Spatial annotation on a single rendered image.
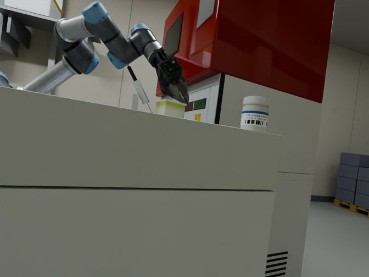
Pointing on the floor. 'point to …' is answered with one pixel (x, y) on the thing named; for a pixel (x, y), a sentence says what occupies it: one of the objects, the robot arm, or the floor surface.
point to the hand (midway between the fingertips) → (185, 101)
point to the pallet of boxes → (353, 183)
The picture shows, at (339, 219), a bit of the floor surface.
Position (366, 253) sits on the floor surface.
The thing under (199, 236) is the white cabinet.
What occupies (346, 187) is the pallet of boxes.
